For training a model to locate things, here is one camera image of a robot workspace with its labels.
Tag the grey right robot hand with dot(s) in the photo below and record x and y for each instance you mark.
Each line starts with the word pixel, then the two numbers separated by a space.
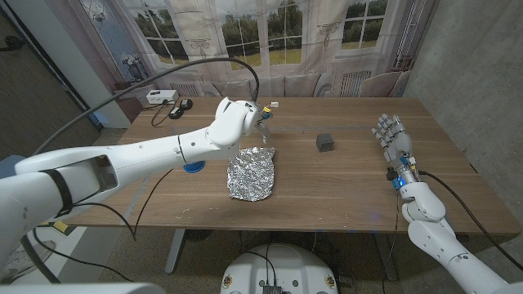
pixel 396 143

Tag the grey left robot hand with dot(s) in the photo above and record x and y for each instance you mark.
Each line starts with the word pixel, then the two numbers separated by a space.
pixel 263 128

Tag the aluminum foil sheet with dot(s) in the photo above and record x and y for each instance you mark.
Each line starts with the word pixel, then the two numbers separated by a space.
pixel 250 175

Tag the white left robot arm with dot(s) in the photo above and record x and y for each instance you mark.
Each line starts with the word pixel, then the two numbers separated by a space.
pixel 143 155

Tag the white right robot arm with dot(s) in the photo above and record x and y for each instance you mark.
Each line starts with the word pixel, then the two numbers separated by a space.
pixel 441 241

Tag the blue bottle cap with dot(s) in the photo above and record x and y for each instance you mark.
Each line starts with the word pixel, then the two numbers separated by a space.
pixel 194 166

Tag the dark grey cube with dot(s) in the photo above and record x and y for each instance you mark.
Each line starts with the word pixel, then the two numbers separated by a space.
pixel 324 142

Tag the black power adapter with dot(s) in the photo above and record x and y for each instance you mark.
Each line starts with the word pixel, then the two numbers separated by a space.
pixel 186 104
pixel 176 112

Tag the printed window backdrop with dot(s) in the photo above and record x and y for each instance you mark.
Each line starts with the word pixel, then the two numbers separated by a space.
pixel 286 41

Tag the white power strip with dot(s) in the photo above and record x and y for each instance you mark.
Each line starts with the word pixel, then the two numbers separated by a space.
pixel 161 96

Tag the white table leg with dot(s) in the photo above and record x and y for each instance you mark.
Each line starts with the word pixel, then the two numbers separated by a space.
pixel 175 249
pixel 386 257

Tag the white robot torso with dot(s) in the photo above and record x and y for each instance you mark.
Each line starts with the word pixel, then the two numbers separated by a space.
pixel 278 269

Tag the yellow and black pad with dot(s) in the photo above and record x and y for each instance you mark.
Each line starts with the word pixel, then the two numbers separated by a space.
pixel 61 226

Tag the blue chair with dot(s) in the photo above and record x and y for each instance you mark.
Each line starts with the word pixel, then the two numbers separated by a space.
pixel 8 165

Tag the grey sneaker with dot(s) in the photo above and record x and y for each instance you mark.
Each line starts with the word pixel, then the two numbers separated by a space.
pixel 28 261

